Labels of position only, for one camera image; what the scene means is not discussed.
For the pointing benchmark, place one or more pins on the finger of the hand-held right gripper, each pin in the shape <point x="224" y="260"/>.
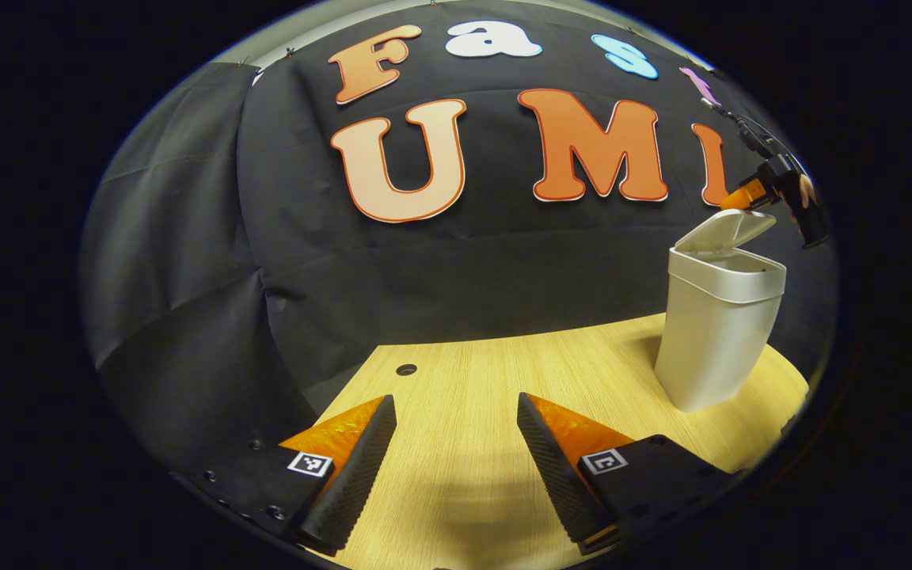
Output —
<point x="745" y="195"/>

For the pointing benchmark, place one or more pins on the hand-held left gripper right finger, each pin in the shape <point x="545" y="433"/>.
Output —
<point x="557" y="475"/>

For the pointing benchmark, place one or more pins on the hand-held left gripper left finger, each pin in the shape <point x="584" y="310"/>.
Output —
<point x="349" y="483"/>

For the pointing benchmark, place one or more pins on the white desktop garbage bin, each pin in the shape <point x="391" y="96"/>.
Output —
<point x="713" y="332"/>

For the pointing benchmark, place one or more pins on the wooden desktop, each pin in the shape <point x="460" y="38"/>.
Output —
<point x="488" y="427"/>

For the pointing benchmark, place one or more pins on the black backdrop cloth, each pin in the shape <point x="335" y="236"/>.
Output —
<point x="464" y="277"/>

